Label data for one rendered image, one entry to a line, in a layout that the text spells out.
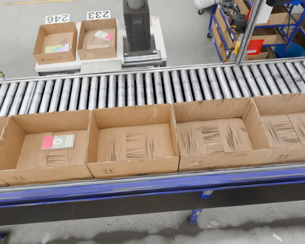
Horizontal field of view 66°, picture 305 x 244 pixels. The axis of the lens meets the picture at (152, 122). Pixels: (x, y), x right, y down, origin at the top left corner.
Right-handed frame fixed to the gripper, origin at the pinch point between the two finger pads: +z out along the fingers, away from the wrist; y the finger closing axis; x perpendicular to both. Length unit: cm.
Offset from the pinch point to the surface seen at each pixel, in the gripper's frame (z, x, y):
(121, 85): 43, 20, -86
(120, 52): 7, 20, -87
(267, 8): 27.0, -19.2, 8.2
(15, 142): 96, 0, -136
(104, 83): 39, 20, -98
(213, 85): 50, 20, -23
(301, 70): 42, 20, 42
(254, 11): 31.1, -20.4, -1.3
